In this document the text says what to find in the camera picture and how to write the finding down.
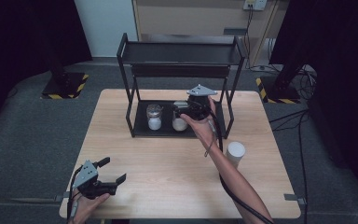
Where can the dark curtain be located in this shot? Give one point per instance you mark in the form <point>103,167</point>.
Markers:
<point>18,37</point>
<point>338,62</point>

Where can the grey table bracket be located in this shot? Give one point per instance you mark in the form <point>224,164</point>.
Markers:
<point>295,198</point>
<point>61,197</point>

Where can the black stand with striped base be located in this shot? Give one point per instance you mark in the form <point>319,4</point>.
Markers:
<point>279,93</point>
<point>63,87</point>

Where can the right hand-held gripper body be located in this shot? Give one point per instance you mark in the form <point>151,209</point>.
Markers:
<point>199,107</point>

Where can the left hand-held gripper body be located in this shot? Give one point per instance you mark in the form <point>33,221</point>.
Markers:
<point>88,183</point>

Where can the black metal two-tier rack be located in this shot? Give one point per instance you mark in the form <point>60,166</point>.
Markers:
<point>180,53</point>

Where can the white powder spice jar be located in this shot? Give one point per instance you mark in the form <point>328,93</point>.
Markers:
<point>154,123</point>
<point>179,125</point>

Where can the person's left hand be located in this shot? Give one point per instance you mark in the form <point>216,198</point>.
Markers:
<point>88,207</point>

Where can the person's right hand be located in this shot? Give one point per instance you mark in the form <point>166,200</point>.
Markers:
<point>203,130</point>

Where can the brown powder spice jar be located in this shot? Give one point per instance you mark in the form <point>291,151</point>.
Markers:
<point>235,149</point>

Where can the white wall outlet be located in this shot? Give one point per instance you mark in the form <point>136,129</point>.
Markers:
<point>254,4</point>

